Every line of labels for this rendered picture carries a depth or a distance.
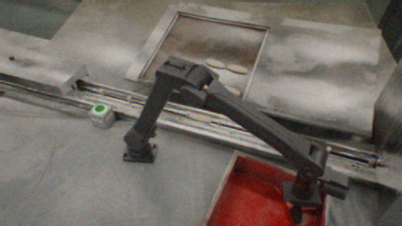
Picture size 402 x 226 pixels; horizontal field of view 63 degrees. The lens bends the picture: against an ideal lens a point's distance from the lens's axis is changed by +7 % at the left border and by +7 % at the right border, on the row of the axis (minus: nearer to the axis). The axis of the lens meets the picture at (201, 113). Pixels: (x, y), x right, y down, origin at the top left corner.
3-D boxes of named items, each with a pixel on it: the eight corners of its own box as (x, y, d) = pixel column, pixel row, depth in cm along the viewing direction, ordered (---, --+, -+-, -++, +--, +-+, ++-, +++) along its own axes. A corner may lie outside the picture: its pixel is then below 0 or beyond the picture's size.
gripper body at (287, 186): (319, 206, 94) (327, 193, 88) (284, 203, 94) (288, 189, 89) (315, 186, 98) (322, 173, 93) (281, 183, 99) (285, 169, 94)
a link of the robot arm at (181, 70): (173, 41, 83) (154, 61, 77) (215, 70, 84) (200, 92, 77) (136, 123, 118) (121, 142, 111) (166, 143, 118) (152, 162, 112)
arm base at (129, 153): (122, 160, 119) (152, 163, 118) (117, 148, 113) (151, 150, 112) (128, 143, 125) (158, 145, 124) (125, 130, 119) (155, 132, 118)
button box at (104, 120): (92, 131, 134) (85, 112, 126) (103, 118, 139) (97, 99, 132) (109, 135, 132) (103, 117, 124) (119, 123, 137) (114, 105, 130)
